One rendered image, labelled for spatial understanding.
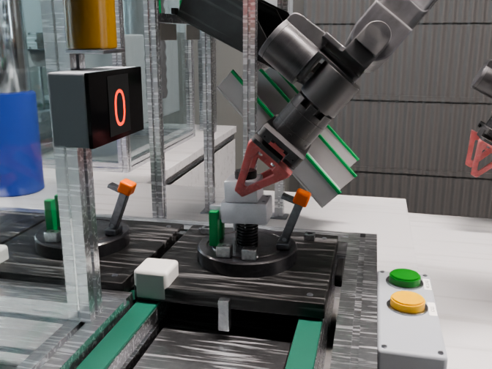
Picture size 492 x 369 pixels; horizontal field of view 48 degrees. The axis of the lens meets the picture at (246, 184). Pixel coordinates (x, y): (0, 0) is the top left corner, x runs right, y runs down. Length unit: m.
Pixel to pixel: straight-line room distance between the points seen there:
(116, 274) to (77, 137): 0.26
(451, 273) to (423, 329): 0.43
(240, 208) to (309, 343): 0.21
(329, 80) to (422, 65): 2.85
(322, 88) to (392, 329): 0.29
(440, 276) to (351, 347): 0.48
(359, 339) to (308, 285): 0.11
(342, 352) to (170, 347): 0.21
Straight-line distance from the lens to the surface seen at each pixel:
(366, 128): 3.57
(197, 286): 0.71
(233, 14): 0.98
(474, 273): 1.10
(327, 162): 1.08
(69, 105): 0.55
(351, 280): 0.76
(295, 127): 0.70
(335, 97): 0.70
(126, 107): 0.61
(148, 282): 0.72
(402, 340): 0.64
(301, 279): 0.73
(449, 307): 0.96
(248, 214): 0.75
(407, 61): 3.53
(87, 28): 0.57
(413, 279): 0.76
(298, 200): 0.75
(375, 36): 0.70
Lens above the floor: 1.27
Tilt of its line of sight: 15 degrees down
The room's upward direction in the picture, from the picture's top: straight up
